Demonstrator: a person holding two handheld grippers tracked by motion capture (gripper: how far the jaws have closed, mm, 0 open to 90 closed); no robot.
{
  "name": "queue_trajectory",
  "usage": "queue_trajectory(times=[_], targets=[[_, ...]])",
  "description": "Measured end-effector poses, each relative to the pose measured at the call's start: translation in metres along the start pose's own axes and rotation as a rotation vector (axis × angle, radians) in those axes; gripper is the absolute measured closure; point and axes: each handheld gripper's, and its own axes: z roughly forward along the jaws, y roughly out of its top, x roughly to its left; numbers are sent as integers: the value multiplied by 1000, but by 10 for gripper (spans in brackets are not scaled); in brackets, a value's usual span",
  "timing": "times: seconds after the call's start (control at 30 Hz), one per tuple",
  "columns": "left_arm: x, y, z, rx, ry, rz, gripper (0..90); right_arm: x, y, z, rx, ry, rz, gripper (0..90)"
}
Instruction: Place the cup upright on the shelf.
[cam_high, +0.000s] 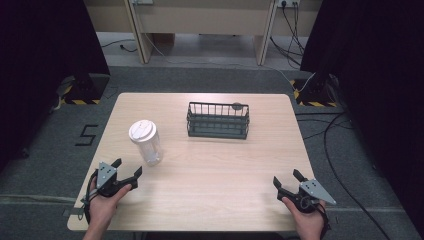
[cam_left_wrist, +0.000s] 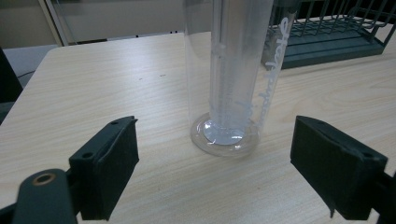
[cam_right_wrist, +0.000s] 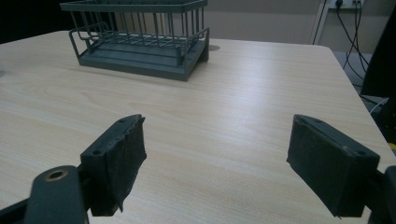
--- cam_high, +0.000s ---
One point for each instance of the beige wooden desk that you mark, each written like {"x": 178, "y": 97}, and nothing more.
{"x": 203, "y": 30}

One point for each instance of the black stand base striped tape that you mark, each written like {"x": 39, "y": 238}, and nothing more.
{"x": 85, "y": 90}
{"x": 315, "y": 93}

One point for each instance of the person's left hand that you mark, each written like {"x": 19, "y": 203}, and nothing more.
{"x": 103, "y": 205}

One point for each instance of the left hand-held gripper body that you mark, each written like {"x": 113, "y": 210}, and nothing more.
{"x": 106, "y": 180}

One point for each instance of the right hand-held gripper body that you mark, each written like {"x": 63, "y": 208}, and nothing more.
{"x": 308, "y": 194}

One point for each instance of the person's right hand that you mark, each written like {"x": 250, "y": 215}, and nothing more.
{"x": 308, "y": 220}

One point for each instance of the clear plastic cup white lid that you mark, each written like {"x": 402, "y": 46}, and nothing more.
{"x": 146, "y": 141}

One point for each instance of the black curtain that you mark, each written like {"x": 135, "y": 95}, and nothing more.
{"x": 40, "y": 66}
{"x": 376, "y": 83}

